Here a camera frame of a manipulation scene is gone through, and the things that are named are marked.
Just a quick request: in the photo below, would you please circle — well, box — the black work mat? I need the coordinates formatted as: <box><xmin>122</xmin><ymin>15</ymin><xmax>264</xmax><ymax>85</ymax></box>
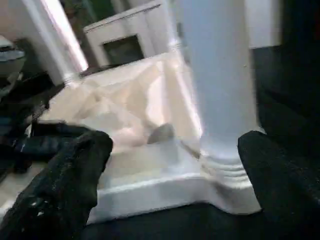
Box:
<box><xmin>75</xmin><ymin>45</ymin><xmax>320</xmax><ymax>240</ymax></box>

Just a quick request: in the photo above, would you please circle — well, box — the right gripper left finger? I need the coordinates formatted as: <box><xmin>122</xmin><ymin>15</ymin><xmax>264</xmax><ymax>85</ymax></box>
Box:
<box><xmin>0</xmin><ymin>130</ymin><xmax>115</xmax><ymax>240</ymax></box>

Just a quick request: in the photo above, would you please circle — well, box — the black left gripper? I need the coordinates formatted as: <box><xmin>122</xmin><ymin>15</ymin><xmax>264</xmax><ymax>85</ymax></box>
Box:
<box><xmin>0</xmin><ymin>74</ymin><xmax>99</xmax><ymax>174</ymax></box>

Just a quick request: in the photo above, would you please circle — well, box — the white plastic table top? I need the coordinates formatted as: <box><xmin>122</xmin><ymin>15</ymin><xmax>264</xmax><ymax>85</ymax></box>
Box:
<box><xmin>0</xmin><ymin>50</ymin><xmax>264</xmax><ymax>224</ymax></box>

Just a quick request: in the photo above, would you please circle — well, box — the white sideboard cabinet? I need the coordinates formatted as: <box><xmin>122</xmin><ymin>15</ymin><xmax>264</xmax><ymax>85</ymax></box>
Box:
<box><xmin>82</xmin><ymin>1</ymin><xmax>174</xmax><ymax>69</ymax></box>

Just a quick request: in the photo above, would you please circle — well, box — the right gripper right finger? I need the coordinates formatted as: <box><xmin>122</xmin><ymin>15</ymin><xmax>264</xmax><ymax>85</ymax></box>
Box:
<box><xmin>237</xmin><ymin>130</ymin><xmax>320</xmax><ymax>240</ymax></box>

